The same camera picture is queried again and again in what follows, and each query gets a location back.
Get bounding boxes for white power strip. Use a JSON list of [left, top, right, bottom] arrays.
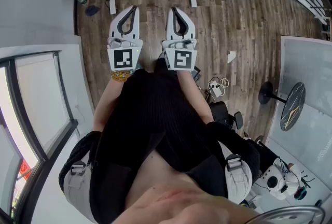
[[209, 81, 226, 97]]

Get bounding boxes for round black marble table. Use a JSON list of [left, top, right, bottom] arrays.
[[258, 81, 306, 132]]

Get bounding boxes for red banner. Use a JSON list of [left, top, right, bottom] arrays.
[[19, 159, 34, 181]]

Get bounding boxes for person's left forearm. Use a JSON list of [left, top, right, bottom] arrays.
[[92, 79, 127, 135]]

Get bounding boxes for white cable coil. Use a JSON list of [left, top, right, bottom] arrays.
[[209, 77, 230, 88]]

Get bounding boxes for small multicoloured gadget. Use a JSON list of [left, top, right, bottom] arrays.
[[294, 186, 308, 199]]

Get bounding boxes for white device with black lens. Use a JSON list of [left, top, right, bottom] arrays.
[[260, 157, 301, 200]]

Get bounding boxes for orange beaded bracelet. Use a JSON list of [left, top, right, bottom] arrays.
[[110, 69, 134, 83]]

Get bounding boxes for person's neck and chin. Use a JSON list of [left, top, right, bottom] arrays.
[[111, 150, 260, 224]]

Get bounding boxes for person's black knit top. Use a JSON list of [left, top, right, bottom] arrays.
[[58, 58, 261, 224]]

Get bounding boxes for silver metal rim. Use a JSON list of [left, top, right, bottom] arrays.
[[243, 204, 326, 224]]

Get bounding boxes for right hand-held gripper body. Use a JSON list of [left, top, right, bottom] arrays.
[[162, 38, 199, 72]]

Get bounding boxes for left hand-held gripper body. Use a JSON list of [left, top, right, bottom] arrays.
[[106, 37, 144, 72]]

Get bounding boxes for person's right forearm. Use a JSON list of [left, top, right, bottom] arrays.
[[177, 69, 216, 125]]

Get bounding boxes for dark blue cloth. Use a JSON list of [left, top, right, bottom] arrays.
[[85, 5, 100, 17]]

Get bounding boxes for black window frame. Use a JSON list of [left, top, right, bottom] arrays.
[[0, 50, 78, 224]]

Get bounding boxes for white stair railing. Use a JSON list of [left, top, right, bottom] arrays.
[[286, 0, 332, 26]]

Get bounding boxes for black office chair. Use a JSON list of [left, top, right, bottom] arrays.
[[207, 101, 244, 130]]

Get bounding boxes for white shoulder strap with buckle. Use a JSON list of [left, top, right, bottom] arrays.
[[217, 139, 254, 205], [62, 159, 96, 223]]

